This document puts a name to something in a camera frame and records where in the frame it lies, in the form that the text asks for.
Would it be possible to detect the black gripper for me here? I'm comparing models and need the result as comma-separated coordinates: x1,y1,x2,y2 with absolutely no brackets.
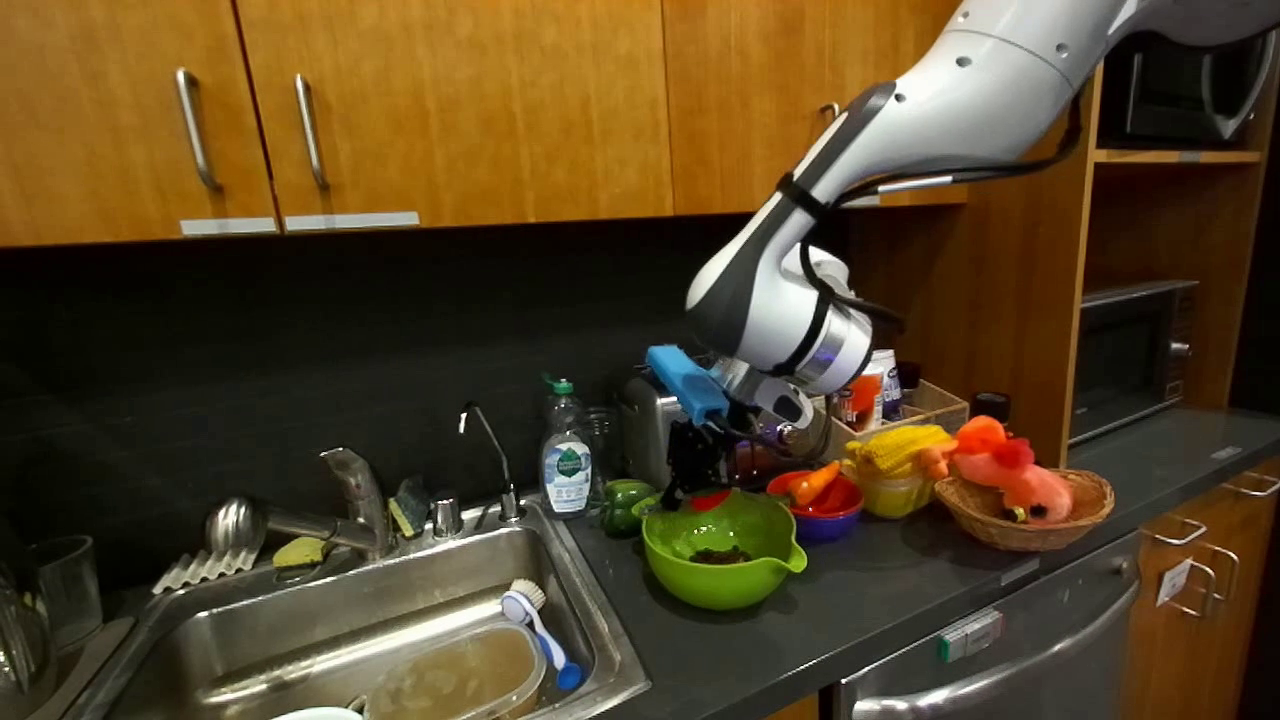
656,412,757,514

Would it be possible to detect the green mixing bowl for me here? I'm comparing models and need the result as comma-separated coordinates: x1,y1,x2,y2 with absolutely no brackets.
635,486,811,614

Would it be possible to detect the small yellow bowl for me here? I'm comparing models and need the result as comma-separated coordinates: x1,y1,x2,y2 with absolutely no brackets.
841,456,938,523

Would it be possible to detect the green bell pepper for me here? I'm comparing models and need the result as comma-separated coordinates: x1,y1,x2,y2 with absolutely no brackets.
594,474,659,541

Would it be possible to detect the orange toy carrot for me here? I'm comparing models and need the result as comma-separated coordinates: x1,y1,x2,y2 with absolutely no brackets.
773,461,848,512

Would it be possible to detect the clear dish soap bottle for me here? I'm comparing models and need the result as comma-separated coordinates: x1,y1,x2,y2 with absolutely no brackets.
537,375,598,519

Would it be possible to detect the white canister red label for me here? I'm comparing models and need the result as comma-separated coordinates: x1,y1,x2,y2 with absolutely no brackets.
843,372,888,430

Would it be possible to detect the thin curved metal faucet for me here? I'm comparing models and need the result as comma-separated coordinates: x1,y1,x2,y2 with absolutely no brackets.
454,400,523,532

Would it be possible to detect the yellow toy banana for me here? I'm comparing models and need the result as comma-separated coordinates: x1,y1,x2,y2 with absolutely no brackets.
843,420,958,478

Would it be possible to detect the white blue dish brush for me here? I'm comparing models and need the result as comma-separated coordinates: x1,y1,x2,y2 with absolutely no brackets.
497,574,594,701

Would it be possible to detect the white canister purple label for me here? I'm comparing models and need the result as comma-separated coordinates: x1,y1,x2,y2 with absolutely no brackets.
865,346,909,420

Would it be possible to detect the wooden condiment box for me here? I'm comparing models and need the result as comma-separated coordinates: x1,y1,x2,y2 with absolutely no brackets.
823,375,972,463

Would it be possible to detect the dark green scrub sponge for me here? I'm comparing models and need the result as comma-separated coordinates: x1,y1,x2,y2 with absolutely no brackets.
384,474,432,543

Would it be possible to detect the orange pink plush toy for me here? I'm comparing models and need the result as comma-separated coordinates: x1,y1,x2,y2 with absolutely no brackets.
915,412,1078,526

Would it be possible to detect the dishwasher status magnet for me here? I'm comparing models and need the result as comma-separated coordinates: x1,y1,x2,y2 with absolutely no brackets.
932,609,1010,668

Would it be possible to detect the clear plastic container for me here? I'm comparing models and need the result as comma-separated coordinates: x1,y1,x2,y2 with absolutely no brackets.
357,621,551,720

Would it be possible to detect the wicker basket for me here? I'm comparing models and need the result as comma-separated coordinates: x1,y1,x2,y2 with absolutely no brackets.
928,463,1120,556

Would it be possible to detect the wide metal faucet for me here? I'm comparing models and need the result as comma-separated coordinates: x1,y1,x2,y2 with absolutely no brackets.
315,442,396,559

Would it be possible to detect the stainless steel dishwasher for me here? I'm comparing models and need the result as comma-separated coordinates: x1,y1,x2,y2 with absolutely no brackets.
817,532,1146,720

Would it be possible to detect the wooden shelf unit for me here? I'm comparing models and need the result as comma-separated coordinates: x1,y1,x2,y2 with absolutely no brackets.
854,63,1280,471

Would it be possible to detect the stainless steel sink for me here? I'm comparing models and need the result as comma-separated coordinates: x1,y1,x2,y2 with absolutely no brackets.
77,497,656,720

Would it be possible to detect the yellow green sponge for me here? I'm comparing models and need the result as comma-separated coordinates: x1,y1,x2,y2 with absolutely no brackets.
268,532,332,574

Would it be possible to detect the wooden cabinet door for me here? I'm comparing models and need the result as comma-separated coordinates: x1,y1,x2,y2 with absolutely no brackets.
229,0,675,234
0,0,285,251
656,0,966,219

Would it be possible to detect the white cabinet label strip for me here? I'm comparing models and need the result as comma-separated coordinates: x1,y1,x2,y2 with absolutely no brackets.
175,215,285,244
281,209,423,234

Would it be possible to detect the black toaster oven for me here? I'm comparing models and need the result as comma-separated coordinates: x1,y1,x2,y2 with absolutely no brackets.
1068,277,1201,448

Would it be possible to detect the metal ladle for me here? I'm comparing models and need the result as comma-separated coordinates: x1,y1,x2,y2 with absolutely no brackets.
200,497,384,559

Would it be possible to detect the white hanging tag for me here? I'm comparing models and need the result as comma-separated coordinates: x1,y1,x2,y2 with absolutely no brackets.
1152,550,1195,602

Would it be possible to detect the slotted metal spatula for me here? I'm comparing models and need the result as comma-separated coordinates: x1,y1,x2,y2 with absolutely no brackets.
149,547,265,602

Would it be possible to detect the wooden base cabinet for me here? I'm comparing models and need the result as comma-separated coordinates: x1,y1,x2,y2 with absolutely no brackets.
1125,450,1280,720

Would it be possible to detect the black steel microwave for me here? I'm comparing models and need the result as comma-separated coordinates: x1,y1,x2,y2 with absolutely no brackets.
1098,31,1280,152

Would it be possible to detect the glass jar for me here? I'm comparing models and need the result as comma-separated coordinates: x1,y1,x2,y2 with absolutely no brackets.
20,532,110,663

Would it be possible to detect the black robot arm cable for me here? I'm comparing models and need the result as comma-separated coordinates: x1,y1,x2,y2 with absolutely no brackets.
777,96,1088,326

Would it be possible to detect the silver drawer handle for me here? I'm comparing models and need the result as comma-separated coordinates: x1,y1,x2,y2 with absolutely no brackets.
1173,547,1225,621
1220,463,1280,499
1146,507,1212,547

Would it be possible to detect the silver cabinet handle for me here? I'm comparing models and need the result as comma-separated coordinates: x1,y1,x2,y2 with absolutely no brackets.
288,73,332,196
174,63,224,196

